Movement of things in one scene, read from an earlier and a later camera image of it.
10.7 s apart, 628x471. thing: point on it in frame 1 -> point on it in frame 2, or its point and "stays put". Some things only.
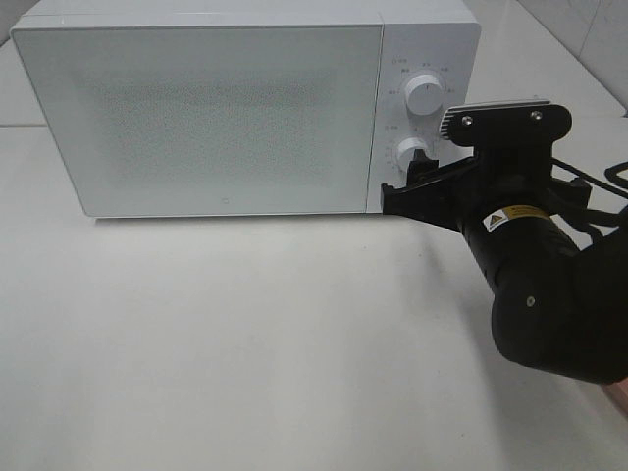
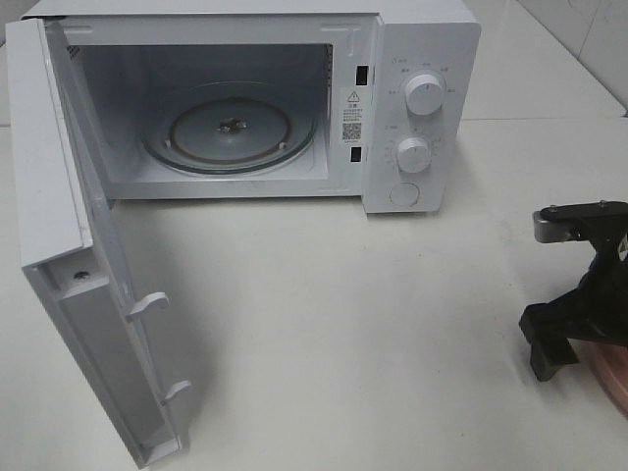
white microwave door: x=210 y=120 -> x=70 y=249
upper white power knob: x=424 y=94 stays put
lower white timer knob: x=406 y=151 stays put
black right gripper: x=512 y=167 -> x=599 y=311
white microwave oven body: x=245 y=107 stays put
